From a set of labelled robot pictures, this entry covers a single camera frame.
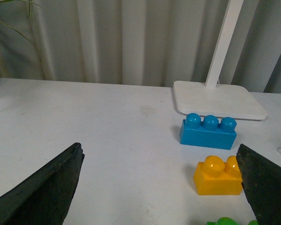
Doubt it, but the top-camera left gripper black right finger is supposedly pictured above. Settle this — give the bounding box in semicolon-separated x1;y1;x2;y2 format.
236;144;281;225

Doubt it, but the yellow two-stud toy block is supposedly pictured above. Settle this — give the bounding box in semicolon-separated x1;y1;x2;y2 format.
193;156;243;195

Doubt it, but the top-camera left gripper black left finger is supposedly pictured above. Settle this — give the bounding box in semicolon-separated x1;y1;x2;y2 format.
0;143;85;225

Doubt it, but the green potted plant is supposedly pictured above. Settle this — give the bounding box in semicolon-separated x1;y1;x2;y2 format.
0;0;46;64

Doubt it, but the green toy block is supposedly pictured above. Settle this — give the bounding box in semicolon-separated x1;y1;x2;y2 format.
205;217;259;225

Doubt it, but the white desk lamp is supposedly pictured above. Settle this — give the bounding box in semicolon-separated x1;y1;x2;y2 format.
173;0;267;120

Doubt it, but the blue three-stud toy block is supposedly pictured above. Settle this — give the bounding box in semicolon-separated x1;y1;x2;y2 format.
179;113;237;150

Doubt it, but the grey pleated curtain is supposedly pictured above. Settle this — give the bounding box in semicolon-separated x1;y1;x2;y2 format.
0;0;281;93

